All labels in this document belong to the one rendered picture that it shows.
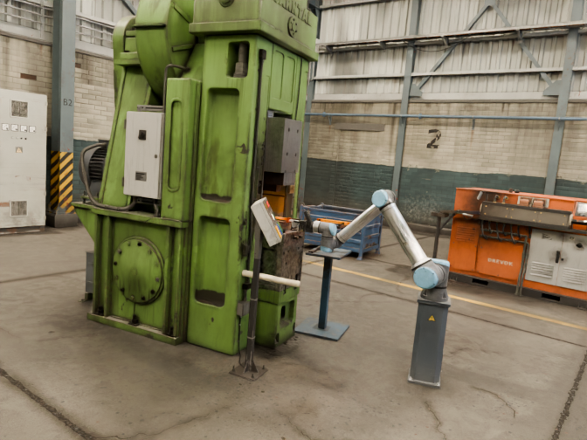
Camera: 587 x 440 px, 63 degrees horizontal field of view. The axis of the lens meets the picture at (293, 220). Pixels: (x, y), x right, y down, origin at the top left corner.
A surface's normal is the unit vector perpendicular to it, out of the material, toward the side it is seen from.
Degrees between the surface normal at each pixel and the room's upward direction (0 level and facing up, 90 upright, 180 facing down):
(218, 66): 89
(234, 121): 89
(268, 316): 89
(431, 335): 90
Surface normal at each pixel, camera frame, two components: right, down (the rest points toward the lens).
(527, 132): -0.59, 0.08
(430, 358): -0.29, 0.11
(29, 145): 0.80, 0.14
